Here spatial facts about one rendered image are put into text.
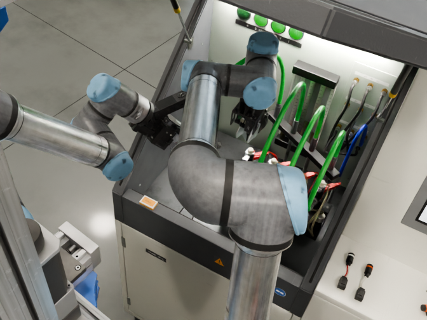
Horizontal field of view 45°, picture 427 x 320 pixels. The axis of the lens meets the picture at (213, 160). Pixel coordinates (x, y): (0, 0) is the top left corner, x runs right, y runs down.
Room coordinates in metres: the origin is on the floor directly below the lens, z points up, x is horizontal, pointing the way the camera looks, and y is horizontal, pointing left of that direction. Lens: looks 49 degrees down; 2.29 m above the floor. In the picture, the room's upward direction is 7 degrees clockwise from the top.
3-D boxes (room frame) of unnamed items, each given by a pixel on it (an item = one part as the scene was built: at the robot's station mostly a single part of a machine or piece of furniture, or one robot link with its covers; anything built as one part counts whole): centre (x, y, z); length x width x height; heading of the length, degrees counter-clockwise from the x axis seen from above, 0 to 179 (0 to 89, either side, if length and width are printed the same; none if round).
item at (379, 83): (1.25, -0.44, 1.20); 0.13 x 0.03 x 0.31; 67
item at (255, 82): (0.94, -0.07, 1.51); 0.11 x 0.11 x 0.08; 1
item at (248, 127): (1.03, -0.08, 1.36); 0.09 x 0.08 x 0.12; 157
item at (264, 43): (1.04, -0.08, 1.52); 0.09 x 0.08 x 0.11; 1
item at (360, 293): (0.76, -0.47, 0.99); 0.12 x 0.02 x 0.02; 158
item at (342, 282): (0.79, -0.42, 0.99); 0.12 x 0.02 x 0.02; 161
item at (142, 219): (0.88, -0.02, 0.87); 0.62 x 0.04 x 0.16; 67
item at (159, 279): (0.87, -0.01, 0.44); 0.65 x 0.02 x 0.68; 67
